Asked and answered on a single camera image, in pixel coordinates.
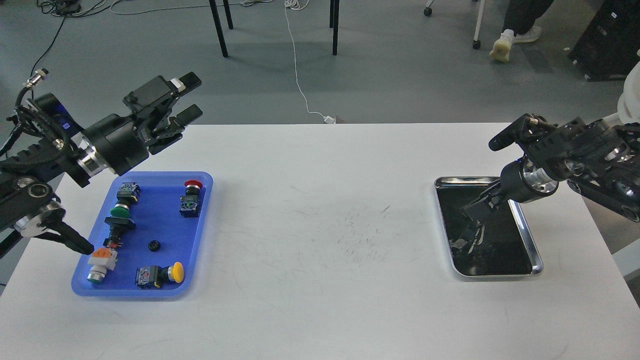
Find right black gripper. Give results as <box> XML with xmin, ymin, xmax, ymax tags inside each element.
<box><xmin>462</xmin><ymin>158</ymin><xmax>559</xmax><ymax>221</ymax></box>

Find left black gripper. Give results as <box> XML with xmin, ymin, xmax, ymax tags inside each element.
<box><xmin>82</xmin><ymin>71</ymin><xmax>202</xmax><ymax>176</ymax></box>

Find small black gear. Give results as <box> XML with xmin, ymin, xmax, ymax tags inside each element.
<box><xmin>147</xmin><ymin>240</ymin><xmax>162</xmax><ymax>252</ymax></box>

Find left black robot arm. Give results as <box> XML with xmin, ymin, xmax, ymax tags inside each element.
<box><xmin>1</xmin><ymin>69</ymin><xmax>202</xmax><ymax>255</ymax></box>

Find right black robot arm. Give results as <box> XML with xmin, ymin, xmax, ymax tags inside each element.
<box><xmin>461</xmin><ymin>113</ymin><xmax>640</xmax><ymax>223</ymax></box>

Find metal tray black mat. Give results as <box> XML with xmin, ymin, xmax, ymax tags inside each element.
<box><xmin>434</xmin><ymin>177</ymin><xmax>544</xmax><ymax>281</ymax></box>

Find blue plastic tray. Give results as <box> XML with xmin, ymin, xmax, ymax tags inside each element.
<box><xmin>71</xmin><ymin>171</ymin><xmax>214</xmax><ymax>299</ymax></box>

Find black table leg left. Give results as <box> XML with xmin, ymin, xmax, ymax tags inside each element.
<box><xmin>208</xmin><ymin>0</ymin><xmax>234</xmax><ymax>59</ymax></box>

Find black table leg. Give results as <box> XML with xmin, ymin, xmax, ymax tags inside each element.
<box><xmin>208</xmin><ymin>0</ymin><xmax>234</xmax><ymax>59</ymax></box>
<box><xmin>329</xmin><ymin>0</ymin><xmax>340</xmax><ymax>56</ymax></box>

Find white orange push button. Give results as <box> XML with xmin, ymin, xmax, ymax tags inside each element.
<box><xmin>86</xmin><ymin>247</ymin><xmax>118</xmax><ymax>284</ymax></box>

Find white chair at right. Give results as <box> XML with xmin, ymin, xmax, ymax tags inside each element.
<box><xmin>602</xmin><ymin>63</ymin><xmax>640</xmax><ymax>127</ymax></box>

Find person legs white shoes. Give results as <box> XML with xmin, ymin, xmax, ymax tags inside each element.
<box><xmin>489</xmin><ymin>0</ymin><xmax>553</xmax><ymax>63</ymax></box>

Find black equipment case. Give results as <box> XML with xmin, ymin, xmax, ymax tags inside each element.
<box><xmin>567</xmin><ymin>0</ymin><xmax>640</xmax><ymax>81</ymax></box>

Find white office chair base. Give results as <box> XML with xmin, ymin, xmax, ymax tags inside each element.
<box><xmin>423</xmin><ymin>0</ymin><xmax>486</xmax><ymax>50</ymax></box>

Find black table leg right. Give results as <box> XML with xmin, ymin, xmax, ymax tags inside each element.
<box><xmin>329</xmin><ymin>0</ymin><xmax>340</xmax><ymax>56</ymax></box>

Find green push button switch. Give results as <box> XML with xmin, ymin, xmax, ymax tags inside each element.
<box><xmin>110</xmin><ymin>182</ymin><xmax>141</xmax><ymax>218</ymax></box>

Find red push button switch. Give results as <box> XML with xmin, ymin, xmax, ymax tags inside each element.
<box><xmin>179</xmin><ymin>178</ymin><xmax>203</xmax><ymax>218</ymax></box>

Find black cable on floor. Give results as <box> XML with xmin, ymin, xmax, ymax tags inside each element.
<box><xmin>30</xmin><ymin>0</ymin><xmax>111</xmax><ymax>76</ymax></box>

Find yellow push button switch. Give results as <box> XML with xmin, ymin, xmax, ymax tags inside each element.
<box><xmin>134</xmin><ymin>261</ymin><xmax>185</xmax><ymax>289</ymax></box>

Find white cable on floor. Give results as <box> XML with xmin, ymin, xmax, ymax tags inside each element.
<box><xmin>242</xmin><ymin>0</ymin><xmax>337</xmax><ymax>124</ymax></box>

